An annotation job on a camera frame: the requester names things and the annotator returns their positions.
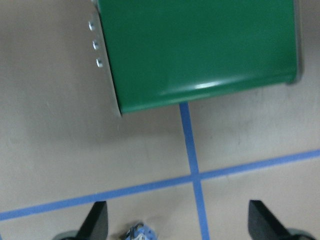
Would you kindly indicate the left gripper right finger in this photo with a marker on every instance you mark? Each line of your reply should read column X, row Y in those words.
column 263, row 225

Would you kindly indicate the green conveyor belt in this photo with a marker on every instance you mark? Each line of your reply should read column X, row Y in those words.
column 166, row 52

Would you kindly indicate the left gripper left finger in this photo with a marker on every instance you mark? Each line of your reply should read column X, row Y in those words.
column 95, row 226

